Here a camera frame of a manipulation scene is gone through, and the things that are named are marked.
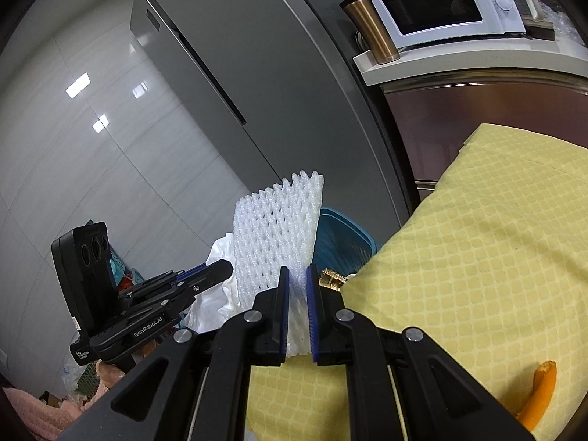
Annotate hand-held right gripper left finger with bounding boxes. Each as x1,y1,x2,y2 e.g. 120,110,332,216
60,266,291,441

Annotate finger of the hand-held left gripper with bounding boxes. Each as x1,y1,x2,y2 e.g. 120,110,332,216
181,258,234,297
175,261,209,281

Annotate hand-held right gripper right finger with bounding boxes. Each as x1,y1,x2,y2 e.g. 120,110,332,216
305,264,536,441

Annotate large white foam fruit net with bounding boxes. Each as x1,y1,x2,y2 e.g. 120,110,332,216
232,170,325,356

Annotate blue plastic bin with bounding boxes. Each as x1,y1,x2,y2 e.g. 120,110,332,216
315,207,382,281

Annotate person's left forearm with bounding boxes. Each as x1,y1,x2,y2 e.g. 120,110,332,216
2,383,106,441

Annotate person's left hand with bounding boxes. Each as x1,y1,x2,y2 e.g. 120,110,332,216
96,361,126,386

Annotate crumpled white tissue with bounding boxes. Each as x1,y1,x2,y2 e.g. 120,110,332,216
183,233,240,335

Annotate teal storage basket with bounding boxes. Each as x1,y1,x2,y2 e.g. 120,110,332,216
108,257,148,290

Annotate gold foil wrapper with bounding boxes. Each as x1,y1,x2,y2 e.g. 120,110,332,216
319,267,356,291

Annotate grey refrigerator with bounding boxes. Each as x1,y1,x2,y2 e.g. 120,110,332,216
129,0,414,258

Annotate orange fruit peel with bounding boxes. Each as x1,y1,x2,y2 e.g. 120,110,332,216
517,359,558,429

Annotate maroon kitchen counter cabinet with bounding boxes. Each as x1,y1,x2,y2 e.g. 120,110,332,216
353,32,588,203

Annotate copper thermos flask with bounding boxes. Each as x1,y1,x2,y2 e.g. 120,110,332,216
339,0,401,65

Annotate white microwave oven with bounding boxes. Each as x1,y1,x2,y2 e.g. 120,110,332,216
358,0,527,51

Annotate glass electric kettle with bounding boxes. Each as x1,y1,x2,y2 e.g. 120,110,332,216
498,0,556,40

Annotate clear plastic bags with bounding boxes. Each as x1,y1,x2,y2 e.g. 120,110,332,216
539,0,584,47

